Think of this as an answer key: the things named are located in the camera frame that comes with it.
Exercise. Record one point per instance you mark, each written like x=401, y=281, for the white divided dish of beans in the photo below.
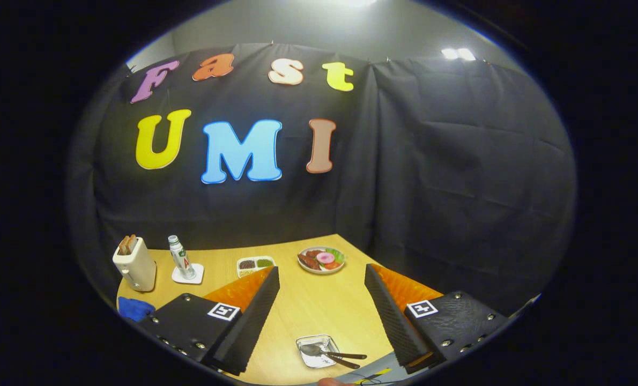
x=254, y=265

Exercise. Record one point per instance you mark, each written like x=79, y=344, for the cream toaster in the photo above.
x=136, y=271

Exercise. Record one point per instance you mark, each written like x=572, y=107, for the blue towel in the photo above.
x=134, y=309

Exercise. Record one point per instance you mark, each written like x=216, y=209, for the small ceiling light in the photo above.
x=458, y=53

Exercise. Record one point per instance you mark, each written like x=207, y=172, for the white square coaster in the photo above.
x=198, y=276

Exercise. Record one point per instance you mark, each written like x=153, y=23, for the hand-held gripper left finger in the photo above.
x=249, y=321

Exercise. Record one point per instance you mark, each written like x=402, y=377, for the small white drink bottle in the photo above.
x=180, y=258

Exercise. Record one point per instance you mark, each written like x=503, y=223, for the yellow black floor tape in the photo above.
x=378, y=373

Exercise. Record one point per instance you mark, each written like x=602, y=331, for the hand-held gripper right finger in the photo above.
x=397, y=321

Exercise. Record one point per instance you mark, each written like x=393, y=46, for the toast slices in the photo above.
x=127, y=245

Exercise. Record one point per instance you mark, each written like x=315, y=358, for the white plate of food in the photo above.
x=319, y=260

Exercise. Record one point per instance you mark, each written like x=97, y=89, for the large ceiling light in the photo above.
x=359, y=2

